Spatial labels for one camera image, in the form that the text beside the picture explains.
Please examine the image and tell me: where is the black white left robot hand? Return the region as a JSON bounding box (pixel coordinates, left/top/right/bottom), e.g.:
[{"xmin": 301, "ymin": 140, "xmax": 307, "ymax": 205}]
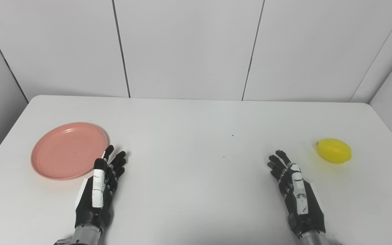
[{"xmin": 75, "ymin": 145, "xmax": 127, "ymax": 232}]

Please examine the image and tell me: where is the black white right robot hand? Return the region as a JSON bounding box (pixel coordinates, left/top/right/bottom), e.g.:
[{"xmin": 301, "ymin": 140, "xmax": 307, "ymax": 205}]
[{"xmin": 267, "ymin": 150, "xmax": 326, "ymax": 238}]

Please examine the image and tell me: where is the yellow plastic lemon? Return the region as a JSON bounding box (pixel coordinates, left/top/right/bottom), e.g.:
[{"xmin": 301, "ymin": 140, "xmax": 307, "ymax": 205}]
[{"xmin": 316, "ymin": 138, "xmax": 352, "ymax": 164}]

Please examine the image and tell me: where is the pink round plate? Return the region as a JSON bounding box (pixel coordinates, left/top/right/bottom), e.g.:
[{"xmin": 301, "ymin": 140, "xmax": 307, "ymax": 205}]
[{"xmin": 30, "ymin": 122, "xmax": 109, "ymax": 181}]

